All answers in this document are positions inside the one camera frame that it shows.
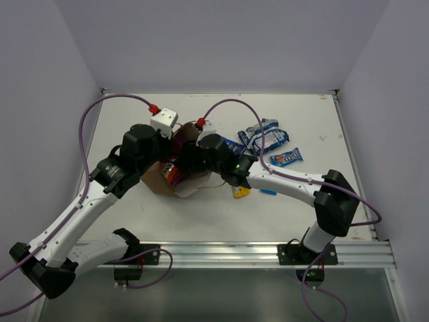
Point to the magenta snack wrapper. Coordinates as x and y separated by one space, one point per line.
177 142

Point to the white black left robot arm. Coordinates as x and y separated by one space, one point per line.
52 260

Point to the light blue snack bar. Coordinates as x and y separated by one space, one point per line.
268 192

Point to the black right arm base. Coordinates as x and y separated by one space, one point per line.
294 254

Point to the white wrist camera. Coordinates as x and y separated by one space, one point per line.
205 128
164 121

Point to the blue white snack bag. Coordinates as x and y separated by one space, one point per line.
267 138

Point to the blue candy packet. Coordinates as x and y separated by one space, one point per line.
286 158

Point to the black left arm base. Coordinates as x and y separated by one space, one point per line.
134 268

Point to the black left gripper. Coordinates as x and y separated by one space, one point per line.
164 147

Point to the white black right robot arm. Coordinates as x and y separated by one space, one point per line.
333 199

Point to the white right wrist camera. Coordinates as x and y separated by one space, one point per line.
205 128

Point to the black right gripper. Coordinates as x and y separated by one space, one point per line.
189 157

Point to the dark blue snack packet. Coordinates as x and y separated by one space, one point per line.
235 147

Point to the yellow snack packet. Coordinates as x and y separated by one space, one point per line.
240 192

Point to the brown paper bag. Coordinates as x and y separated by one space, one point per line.
184 183

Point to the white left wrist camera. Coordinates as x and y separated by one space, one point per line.
164 121

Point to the aluminium mounting rail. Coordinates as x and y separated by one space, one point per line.
262 255

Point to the orange snack packet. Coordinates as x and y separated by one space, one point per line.
169 171

